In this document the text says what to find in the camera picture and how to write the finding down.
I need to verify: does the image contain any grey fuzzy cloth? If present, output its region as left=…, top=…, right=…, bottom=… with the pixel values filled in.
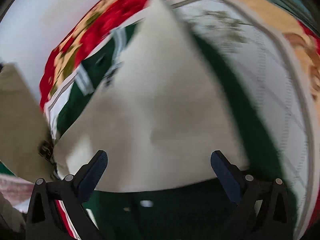
left=0, top=191, right=27, bottom=233

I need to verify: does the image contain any pink patterned cloth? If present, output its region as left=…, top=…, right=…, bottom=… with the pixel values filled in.
left=0, top=174, right=34, bottom=212

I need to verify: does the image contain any green white striped jacket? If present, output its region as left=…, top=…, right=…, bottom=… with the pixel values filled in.
left=49, top=0, right=300, bottom=240

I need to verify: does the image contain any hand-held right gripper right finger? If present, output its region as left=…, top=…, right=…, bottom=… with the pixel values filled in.
left=210, top=150, right=295, bottom=240

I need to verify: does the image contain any beige cloth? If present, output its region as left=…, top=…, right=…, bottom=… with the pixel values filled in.
left=0, top=63, right=54, bottom=182

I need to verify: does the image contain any white quilted bedspread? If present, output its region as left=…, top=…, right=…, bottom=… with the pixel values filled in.
left=45, top=0, right=320, bottom=240

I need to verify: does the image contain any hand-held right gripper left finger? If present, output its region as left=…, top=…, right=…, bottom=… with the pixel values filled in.
left=25, top=150, right=108, bottom=240

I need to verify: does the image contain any red floral blanket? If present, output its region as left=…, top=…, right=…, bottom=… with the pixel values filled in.
left=39, top=0, right=320, bottom=239

